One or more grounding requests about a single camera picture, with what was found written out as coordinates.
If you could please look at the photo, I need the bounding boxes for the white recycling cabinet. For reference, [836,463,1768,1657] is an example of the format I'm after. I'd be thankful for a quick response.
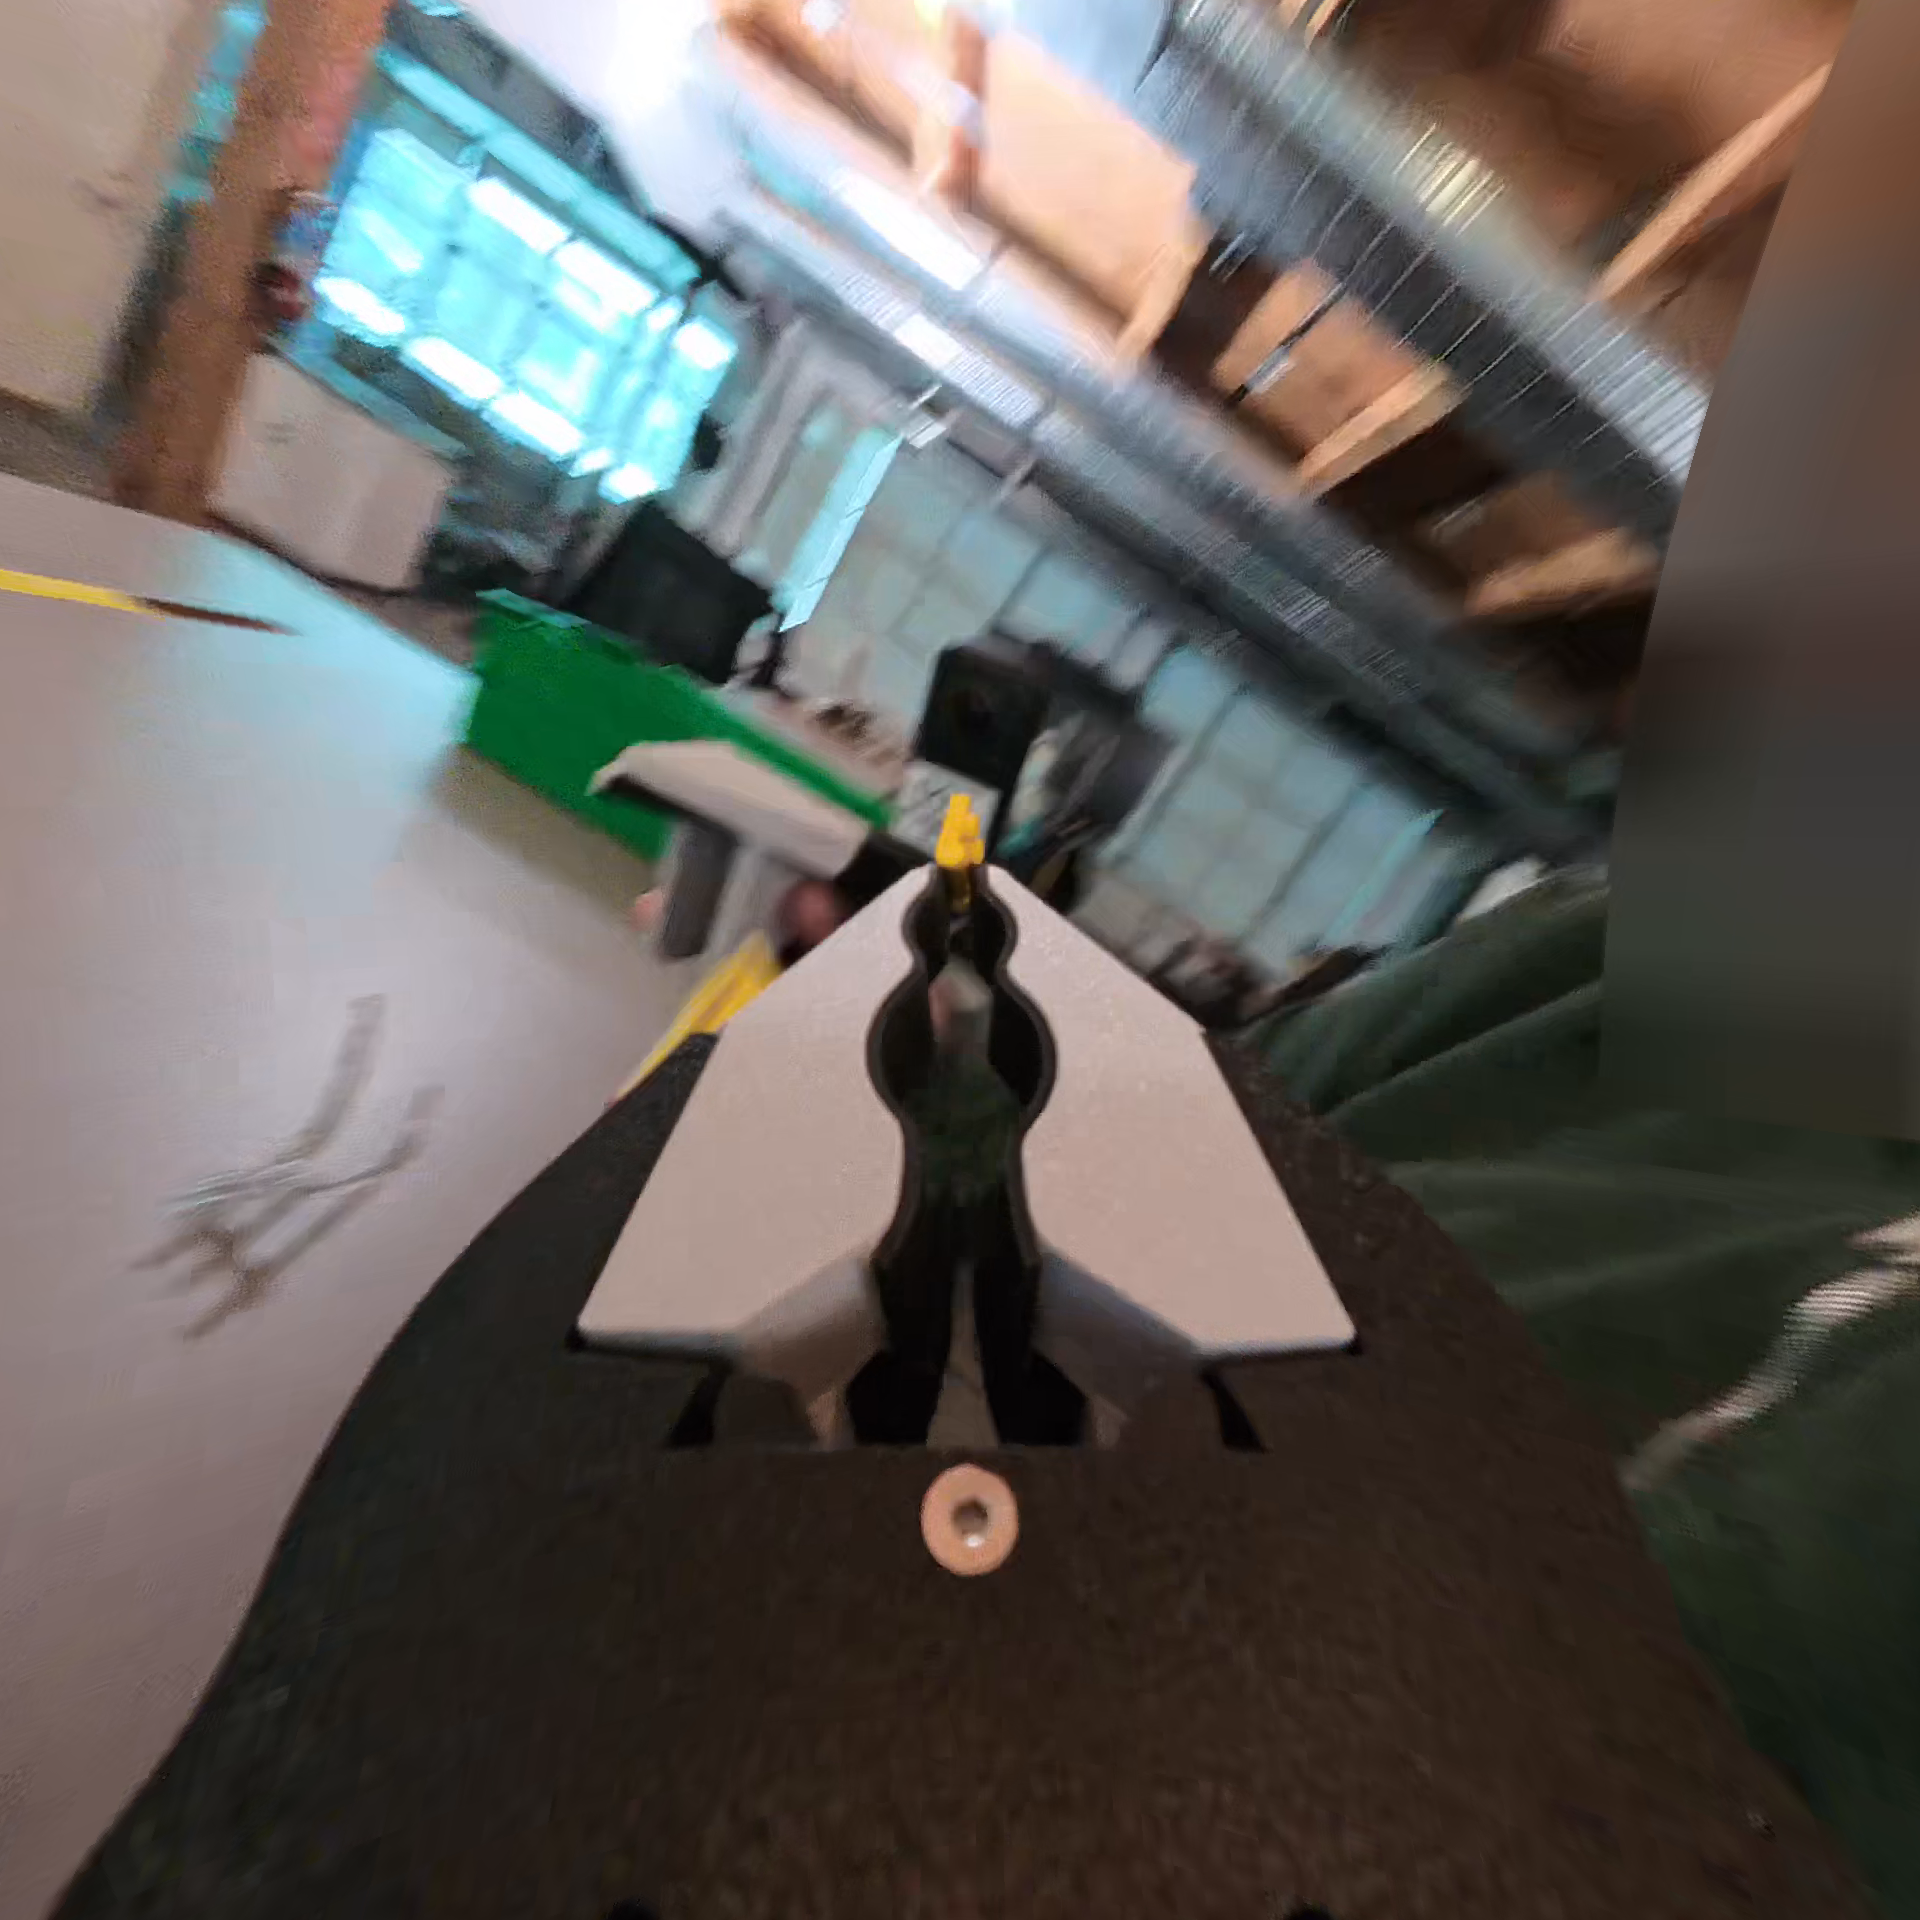
[211,351,452,589]

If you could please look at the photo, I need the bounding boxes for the green plastic bin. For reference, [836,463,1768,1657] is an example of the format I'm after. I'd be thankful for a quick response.
[462,589,903,860]

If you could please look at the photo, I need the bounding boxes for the large paned window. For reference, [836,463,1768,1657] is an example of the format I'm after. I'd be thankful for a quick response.
[285,45,744,506]

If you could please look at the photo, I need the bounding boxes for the green hoodie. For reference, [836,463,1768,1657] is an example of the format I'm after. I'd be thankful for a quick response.
[1215,871,1920,1907]

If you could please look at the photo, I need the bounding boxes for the yellow tape strip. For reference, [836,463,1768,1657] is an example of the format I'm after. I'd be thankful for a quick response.
[0,567,295,635]

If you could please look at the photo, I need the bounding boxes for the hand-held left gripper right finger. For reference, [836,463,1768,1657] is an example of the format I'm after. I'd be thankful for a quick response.
[972,866,1360,1444]

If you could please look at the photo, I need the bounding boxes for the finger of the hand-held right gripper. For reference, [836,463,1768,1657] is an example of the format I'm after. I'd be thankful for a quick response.
[584,741,903,875]

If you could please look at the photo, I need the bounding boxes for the black office chair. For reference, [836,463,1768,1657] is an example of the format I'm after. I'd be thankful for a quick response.
[576,502,774,683]

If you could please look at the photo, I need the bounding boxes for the wooden post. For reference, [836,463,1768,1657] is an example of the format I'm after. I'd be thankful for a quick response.
[112,0,396,519]

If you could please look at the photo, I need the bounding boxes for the silver ventilation duct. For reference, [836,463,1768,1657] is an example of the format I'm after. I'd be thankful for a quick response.
[1170,0,1711,506]

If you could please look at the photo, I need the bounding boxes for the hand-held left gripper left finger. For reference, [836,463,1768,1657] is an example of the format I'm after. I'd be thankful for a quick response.
[576,866,943,1444]

